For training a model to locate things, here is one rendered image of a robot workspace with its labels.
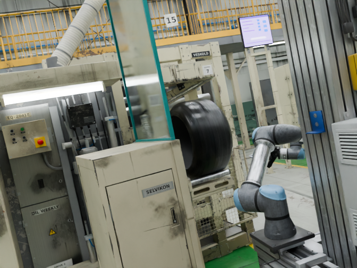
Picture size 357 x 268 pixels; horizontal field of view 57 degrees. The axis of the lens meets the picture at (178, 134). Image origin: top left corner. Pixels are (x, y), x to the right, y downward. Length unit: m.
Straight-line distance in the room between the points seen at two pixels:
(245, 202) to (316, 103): 0.59
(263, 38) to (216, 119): 4.26
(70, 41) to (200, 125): 1.08
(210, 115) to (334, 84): 1.08
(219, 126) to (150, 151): 0.90
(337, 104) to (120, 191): 0.92
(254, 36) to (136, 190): 5.16
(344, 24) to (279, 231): 0.92
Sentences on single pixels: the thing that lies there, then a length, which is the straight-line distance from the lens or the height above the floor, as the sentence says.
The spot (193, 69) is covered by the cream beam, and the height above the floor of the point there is 1.72.
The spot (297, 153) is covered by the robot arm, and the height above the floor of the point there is 0.98.
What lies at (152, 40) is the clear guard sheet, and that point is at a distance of 1.52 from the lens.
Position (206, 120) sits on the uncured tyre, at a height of 1.30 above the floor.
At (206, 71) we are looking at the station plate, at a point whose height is 1.69.
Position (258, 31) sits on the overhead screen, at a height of 2.59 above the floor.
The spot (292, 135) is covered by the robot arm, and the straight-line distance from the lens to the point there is 1.89.
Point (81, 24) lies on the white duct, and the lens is 2.56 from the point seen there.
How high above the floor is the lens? 1.37
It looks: 3 degrees down
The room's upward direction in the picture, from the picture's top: 12 degrees counter-clockwise
